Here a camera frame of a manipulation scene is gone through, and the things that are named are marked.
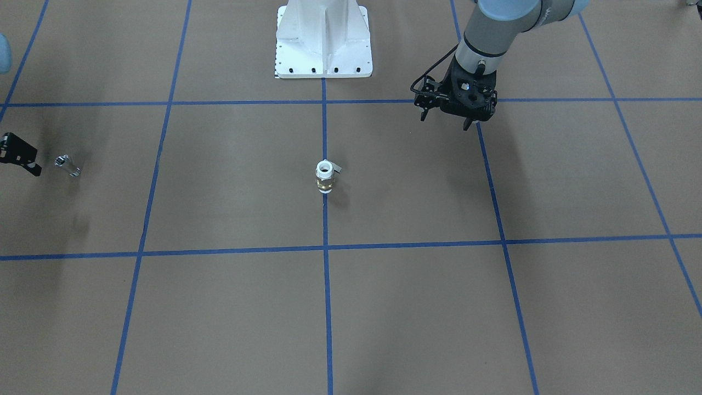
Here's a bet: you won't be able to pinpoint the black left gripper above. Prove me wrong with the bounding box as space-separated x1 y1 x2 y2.
442 58 497 132

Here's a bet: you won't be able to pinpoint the chrome metal pipe fitting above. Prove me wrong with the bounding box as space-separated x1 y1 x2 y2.
54 155 81 177

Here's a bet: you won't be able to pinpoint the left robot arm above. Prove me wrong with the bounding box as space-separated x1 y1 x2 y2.
440 1 589 131

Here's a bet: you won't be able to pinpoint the brown paper table cover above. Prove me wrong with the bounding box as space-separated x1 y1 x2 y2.
2 1 700 394

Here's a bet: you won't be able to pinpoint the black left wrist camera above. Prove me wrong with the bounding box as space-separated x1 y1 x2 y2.
410 75 450 122

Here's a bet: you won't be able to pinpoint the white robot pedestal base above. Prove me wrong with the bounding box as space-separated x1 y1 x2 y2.
274 1 373 78

